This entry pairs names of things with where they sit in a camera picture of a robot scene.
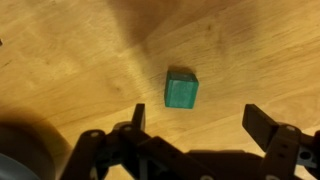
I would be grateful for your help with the green cube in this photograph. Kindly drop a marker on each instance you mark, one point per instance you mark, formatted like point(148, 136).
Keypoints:
point(181, 91)

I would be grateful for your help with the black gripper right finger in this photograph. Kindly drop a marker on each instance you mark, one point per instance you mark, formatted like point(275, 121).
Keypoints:
point(280, 140)

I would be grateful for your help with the black bowl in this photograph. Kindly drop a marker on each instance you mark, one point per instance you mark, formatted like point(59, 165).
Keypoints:
point(20, 146)

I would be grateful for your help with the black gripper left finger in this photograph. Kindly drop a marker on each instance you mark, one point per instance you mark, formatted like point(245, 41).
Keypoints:
point(133, 146)

